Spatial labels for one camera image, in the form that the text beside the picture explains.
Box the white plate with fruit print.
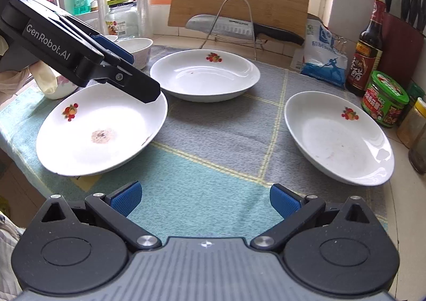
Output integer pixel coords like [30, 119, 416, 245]
[284, 91, 395, 186]
[150, 49, 261, 102]

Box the dark red knife block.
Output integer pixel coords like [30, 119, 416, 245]
[379, 11, 425, 88]

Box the small white cup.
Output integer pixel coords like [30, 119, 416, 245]
[36, 83, 168, 178]

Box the white and blue salt bag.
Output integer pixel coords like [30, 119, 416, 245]
[289, 16, 350, 88]

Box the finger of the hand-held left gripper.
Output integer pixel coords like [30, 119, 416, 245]
[74, 55, 168, 104]
[89, 34, 136, 68]

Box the yellow-lidded spice jar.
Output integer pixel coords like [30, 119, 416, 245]
[396, 97, 426, 149]

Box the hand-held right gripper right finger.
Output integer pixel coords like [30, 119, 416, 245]
[249, 184, 371, 251]

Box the grey and teal checked cloth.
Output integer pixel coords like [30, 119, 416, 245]
[0, 44, 390, 245]

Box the person's left hand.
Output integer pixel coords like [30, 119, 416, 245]
[0, 62, 58, 100]

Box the dark vinegar bottle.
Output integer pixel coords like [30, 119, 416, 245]
[345, 0, 387, 98]

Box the green-lidded sauce jar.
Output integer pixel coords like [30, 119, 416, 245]
[361, 70, 410, 128]

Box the glass jar with green lid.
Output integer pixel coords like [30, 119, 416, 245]
[105, 0, 140, 38]

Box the clear spice jar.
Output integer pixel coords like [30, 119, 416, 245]
[409, 131, 426, 175]

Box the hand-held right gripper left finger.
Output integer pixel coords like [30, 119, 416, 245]
[40, 180, 162, 253]

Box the black-handled kitchen knife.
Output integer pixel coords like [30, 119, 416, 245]
[185, 14, 305, 47]

